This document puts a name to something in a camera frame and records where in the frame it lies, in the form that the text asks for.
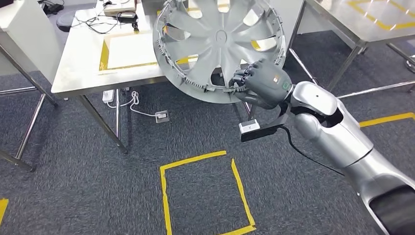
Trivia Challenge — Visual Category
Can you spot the cardboard box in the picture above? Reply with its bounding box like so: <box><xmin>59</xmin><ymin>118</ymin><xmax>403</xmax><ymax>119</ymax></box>
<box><xmin>103</xmin><ymin>0</ymin><xmax>138</xmax><ymax>17</ymax></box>

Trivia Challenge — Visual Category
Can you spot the steel workbench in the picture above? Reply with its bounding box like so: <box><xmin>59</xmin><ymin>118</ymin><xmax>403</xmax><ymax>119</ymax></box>
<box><xmin>50</xmin><ymin>0</ymin><xmax>257</xmax><ymax>155</ymax></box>

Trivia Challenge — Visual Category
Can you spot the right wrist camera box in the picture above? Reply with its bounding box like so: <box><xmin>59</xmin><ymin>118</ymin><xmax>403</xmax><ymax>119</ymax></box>
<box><xmin>239</xmin><ymin>103</ymin><xmax>293</xmax><ymax>142</ymax></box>

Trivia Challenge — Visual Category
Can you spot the black power adapter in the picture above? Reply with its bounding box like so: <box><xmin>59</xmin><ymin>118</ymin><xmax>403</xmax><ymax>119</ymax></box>
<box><xmin>42</xmin><ymin>2</ymin><xmax>65</xmax><ymax>16</ymax></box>
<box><xmin>116</xmin><ymin>11</ymin><xmax>139</xmax><ymax>24</ymax></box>

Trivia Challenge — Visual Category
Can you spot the yellow workbench tape outline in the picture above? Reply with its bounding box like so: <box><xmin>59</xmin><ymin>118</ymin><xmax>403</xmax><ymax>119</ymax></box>
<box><xmin>98</xmin><ymin>0</ymin><xmax>263</xmax><ymax>72</ymax></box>

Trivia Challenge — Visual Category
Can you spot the white board panel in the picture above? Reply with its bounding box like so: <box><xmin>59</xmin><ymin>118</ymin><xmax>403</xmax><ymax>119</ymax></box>
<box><xmin>0</xmin><ymin>0</ymin><xmax>64</xmax><ymax>85</ymax></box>

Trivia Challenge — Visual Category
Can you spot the yellow floor tape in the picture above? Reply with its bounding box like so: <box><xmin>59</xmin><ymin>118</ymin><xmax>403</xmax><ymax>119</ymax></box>
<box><xmin>0</xmin><ymin>198</ymin><xmax>9</xmax><ymax>226</ymax></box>

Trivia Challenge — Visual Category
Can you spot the white flat device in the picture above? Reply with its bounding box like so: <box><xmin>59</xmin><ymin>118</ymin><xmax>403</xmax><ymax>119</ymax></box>
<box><xmin>104</xmin><ymin>0</ymin><xmax>136</xmax><ymax>13</ymax></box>

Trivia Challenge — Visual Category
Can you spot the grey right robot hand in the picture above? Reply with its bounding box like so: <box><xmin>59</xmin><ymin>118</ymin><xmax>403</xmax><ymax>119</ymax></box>
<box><xmin>228</xmin><ymin>58</ymin><xmax>294</xmax><ymax>110</ymax></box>

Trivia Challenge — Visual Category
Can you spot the yellow floor tape rectangle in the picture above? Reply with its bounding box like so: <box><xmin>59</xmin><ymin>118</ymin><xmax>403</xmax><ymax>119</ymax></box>
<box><xmin>359</xmin><ymin>112</ymin><xmax>415</xmax><ymax>128</ymax></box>
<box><xmin>160</xmin><ymin>150</ymin><xmax>257</xmax><ymax>235</ymax></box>

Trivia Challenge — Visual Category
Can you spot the black tangled cable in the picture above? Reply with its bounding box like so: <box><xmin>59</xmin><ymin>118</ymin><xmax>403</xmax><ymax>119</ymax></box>
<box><xmin>71</xmin><ymin>0</ymin><xmax>140</xmax><ymax>35</ymax></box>

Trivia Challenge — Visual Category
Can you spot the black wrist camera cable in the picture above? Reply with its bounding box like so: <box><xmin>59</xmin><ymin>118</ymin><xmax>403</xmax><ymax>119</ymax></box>
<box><xmin>280</xmin><ymin>125</ymin><xmax>346</xmax><ymax>177</ymax></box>

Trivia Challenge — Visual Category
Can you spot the silver wheel hubcap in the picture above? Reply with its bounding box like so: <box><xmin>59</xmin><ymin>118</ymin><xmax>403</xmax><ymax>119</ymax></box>
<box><xmin>152</xmin><ymin>0</ymin><xmax>288</xmax><ymax>104</ymax></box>

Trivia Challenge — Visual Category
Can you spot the white power strip cable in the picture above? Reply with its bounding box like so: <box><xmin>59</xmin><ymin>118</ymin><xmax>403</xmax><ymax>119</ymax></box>
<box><xmin>106</xmin><ymin>91</ymin><xmax>159</xmax><ymax>118</ymax></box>

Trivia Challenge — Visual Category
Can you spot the steel frame table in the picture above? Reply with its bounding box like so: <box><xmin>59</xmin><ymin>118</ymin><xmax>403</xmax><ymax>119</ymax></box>
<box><xmin>0</xmin><ymin>44</ymin><xmax>59</xmax><ymax>172</ymax></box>

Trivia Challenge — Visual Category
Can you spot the chrome round base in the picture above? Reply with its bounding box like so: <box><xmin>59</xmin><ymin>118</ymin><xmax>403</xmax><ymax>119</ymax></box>
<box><xmin>405</xmin><ymin>54</ymin><xmax>415</xmax><ymax>74</ymax></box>

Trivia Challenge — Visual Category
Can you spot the grey floor socket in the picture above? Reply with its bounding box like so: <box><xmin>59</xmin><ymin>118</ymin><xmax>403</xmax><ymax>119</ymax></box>
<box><xmin>155</xmin><ymin>110</ymin><xmax>170</xmax><ymax>124</ymax></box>

